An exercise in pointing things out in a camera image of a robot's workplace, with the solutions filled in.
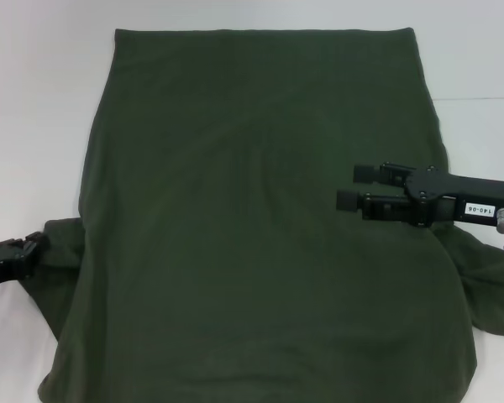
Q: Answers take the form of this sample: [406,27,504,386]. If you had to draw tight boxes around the dark green shirt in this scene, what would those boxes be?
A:
[16,27,504,403]

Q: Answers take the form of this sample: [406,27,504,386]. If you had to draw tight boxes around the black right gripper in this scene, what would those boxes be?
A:
[336,161,504,230]

